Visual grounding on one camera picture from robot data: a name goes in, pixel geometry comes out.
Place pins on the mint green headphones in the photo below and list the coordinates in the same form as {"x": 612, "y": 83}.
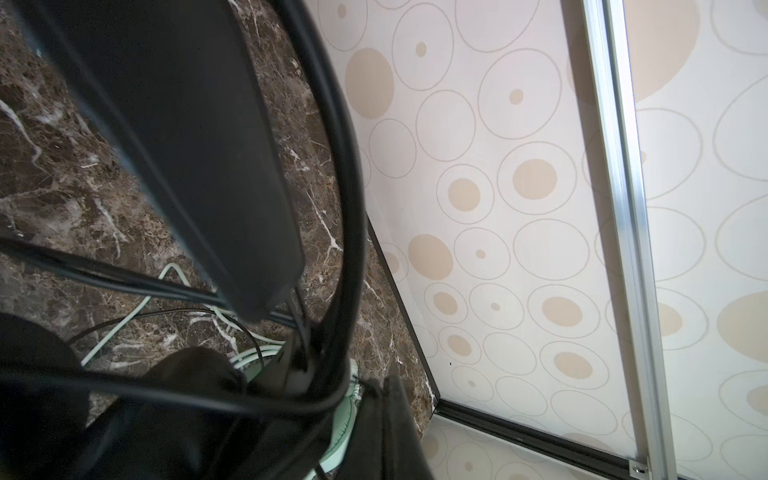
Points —
{"x": 345, "y": 413}

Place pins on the aluminium rail back horizontal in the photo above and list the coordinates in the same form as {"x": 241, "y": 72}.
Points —
{"x": 607, "y": 34}

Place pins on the black corner frame post right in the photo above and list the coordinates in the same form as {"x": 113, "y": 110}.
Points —
{"x": 569, "y": 453}

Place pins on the black blue gaming headphones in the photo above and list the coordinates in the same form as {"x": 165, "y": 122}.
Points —
{"x": 171, "y": 84}

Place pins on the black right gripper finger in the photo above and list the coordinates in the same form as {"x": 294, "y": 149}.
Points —
{"x": 384, "y": 443}

